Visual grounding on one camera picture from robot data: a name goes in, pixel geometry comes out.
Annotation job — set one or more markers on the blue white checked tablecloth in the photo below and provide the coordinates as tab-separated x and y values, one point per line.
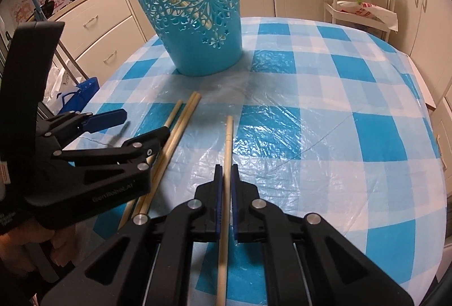
317	97

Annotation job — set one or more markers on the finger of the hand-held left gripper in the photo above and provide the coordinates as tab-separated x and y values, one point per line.
106	117
155	140

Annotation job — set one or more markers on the pile of wooden chopsticks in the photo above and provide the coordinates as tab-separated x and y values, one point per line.
176	136

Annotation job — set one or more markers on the wooden chopstick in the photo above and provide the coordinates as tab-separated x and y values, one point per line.
228	143

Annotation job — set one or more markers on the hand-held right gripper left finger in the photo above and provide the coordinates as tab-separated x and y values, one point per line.
219	207

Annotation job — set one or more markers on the blue shopping bag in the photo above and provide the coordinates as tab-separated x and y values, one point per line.
83	90

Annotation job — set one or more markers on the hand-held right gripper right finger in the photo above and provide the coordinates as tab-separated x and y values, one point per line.
235	207

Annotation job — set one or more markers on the person's left hand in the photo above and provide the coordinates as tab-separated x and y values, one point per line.
14	249

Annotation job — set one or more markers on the cream kitchen base cabinet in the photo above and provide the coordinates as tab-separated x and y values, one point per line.
106	34

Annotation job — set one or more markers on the blue perforated plastic basket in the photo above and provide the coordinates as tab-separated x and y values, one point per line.
219	52

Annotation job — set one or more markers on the cream side cabinet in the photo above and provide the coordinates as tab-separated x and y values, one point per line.
423	27

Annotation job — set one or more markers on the black wok pan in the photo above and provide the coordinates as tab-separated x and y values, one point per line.
49	6

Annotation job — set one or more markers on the red white plastic bag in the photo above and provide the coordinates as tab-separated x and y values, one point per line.
374	15

